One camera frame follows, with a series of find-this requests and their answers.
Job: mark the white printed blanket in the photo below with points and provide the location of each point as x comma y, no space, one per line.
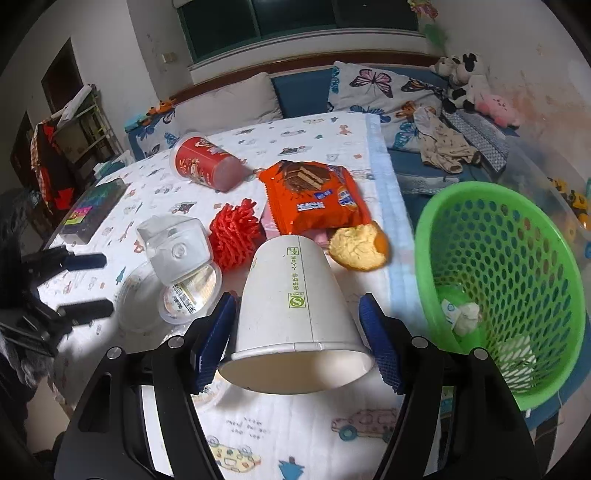
277,429

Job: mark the clear round plastic lid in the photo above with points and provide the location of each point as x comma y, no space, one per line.
136,304

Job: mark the green plastic basket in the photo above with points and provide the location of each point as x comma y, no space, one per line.
545,286

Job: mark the red paper cup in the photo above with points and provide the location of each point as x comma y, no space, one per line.
198,161

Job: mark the clear storage box of toys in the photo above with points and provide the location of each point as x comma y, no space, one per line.
568,198

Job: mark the dark window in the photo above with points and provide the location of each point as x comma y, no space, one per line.
277,18

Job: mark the red spiky sponge ball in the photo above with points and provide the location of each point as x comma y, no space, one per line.
233,235

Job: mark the yellow bread piece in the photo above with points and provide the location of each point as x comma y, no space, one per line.
355,247

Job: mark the large butterfly print pillow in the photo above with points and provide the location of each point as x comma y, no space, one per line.
369,87

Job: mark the blue headboard cushion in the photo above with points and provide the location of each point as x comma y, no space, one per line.
300,92

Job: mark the wall socket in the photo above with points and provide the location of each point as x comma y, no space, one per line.
169,57

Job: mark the clear plastic box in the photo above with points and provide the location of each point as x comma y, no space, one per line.
178,249

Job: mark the red and orange cloth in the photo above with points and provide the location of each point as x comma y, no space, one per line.
51,166

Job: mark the pink plush toy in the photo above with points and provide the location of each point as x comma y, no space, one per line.
498,110

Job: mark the orange plush toy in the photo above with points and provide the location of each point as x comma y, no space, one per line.
159,109

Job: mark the labelled plastic pudding cup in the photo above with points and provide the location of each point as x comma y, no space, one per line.
189,295

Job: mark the grey and white plush dog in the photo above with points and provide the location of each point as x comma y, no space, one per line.
445,67

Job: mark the blue checked cloth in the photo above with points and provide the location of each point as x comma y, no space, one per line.
485,138

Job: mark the small butterfly print pillow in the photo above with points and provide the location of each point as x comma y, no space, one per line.
152,138

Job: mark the crumpled white tissue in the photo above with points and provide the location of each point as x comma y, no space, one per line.
464,316

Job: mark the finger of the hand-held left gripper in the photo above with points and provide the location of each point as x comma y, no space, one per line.
87,310
85,261

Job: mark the white paper scrap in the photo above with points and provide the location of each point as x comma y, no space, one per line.
517,360

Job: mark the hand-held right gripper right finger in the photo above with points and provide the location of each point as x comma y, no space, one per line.
381,341

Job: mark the beige pillow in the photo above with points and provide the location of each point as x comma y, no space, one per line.
231,101

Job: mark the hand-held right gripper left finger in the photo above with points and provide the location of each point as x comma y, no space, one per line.
214,337

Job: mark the black and white plush cow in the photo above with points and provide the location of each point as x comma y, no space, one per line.
473,83

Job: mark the white paper cup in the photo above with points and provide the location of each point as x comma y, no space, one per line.
295,300

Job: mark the metal rack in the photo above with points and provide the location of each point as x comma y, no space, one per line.
87,134

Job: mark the black box with colourful print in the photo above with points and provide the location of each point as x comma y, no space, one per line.
92,207

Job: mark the beige printed garment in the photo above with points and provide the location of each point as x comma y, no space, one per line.
443,143

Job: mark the orange snack packet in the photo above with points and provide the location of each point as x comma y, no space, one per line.
314,194

